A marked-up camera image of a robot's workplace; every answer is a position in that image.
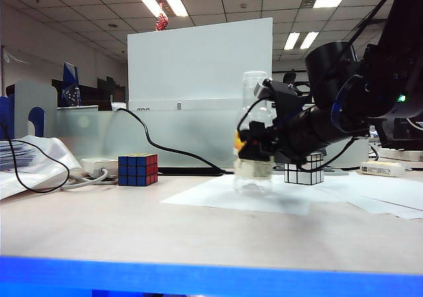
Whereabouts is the white board panel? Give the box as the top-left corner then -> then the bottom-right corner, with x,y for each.
127,17 -> 274,112

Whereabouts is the clear plastic bottle with label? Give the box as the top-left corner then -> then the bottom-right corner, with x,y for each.
233,71 -> 277,195

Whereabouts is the blue edge strip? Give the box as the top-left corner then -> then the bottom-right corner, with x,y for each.
0,256 -> 423,297

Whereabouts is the white plastic bag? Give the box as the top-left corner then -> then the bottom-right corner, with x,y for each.
0,135 -> 85,201

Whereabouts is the stack of printed papers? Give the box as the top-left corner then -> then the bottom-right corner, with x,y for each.
0,141 -> 38,173

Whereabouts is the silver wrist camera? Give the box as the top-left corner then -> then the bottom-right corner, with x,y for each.
253,77 -> 275,97

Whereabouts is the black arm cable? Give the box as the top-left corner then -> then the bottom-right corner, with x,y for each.
297,136 -> 356,174

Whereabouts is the black high-back office chair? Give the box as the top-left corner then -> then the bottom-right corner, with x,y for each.
282,71 -> 313,97

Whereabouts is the blue crystal trophy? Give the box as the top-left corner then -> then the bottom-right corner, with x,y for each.
61,62 -> 82,108

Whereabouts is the red hanging ornament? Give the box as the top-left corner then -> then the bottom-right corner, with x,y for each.
155,3 -> 169,32

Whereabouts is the black shelf rack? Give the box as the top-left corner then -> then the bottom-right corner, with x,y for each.
272,67 -> 310,108

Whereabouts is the colourful Rubik's cube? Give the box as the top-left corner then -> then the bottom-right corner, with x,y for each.
118,153 -> 159,188

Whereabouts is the black camera cable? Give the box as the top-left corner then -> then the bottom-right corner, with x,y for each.
236,97 -> 270,136

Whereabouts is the white cable loop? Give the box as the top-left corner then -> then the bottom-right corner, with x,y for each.
405,117 -> 423,133

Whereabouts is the white paper sheet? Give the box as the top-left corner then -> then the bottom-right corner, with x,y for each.
307,171 -> 423,220
160,174 -> 311,217

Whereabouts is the frosted glass desk partition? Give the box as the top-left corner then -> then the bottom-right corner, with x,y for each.
56,106 -> 370,169

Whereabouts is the small white labelled box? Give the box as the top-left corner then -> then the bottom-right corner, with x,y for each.
360,160 -> 406,178

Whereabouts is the silver mirror cube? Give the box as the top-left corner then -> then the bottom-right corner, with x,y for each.
284,151 -> 325,186

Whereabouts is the thick black cable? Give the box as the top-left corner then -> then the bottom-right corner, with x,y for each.
115,108 -> 236,176

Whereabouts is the white power strip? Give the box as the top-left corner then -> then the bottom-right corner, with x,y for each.
80,158 -> 120,179

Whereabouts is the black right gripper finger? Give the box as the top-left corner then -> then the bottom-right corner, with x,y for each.
246,120 -> 267,138
237,134 -> 276,163

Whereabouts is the grey and blue file holder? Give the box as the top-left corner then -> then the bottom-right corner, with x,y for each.
0,80 -> 59,141

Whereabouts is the black mesh office chair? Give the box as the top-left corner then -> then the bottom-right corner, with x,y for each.
369,118 -> 423,151

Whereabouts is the white power strip cable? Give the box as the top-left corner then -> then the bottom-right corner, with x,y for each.
61,167 -> 119,192

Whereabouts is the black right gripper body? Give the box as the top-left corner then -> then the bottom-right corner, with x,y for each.
262,80 -> 313,166

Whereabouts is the thin black cable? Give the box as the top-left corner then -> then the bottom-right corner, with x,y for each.
0,121 -> 71,194

